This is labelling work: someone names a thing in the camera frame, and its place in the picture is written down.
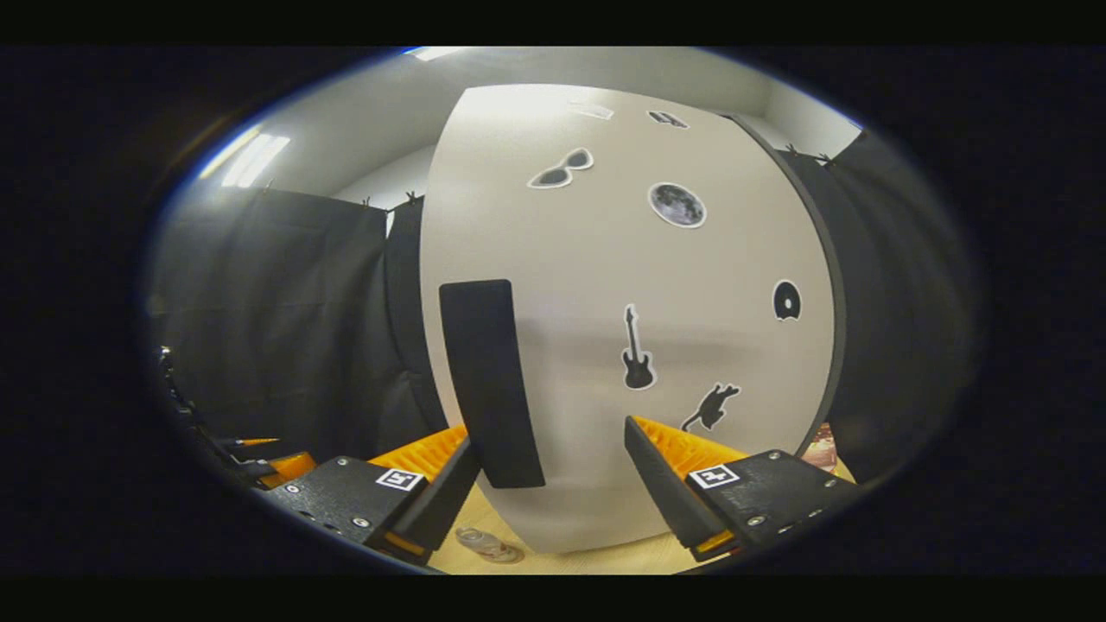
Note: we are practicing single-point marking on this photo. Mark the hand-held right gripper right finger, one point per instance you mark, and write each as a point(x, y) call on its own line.
point(661, 484)

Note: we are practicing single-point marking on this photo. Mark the grey cabinet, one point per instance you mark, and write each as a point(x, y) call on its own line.
point(834, 285)

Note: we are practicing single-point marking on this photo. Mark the black backdrop cloth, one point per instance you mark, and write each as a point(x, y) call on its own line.
point(276, 328)

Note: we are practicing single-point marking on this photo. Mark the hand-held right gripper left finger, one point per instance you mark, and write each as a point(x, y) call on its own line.
point(432, 510)

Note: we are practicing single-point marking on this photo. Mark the clear plastic bottle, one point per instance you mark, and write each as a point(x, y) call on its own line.
point(479, 542)

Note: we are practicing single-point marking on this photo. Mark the brown book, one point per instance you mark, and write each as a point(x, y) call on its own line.
point(821, 445)

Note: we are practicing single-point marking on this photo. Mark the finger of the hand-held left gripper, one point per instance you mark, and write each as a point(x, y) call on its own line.
point(289, 471)
point(257, 441)

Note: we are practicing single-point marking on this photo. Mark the white cabinet door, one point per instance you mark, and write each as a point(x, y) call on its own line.
point(605, 259)

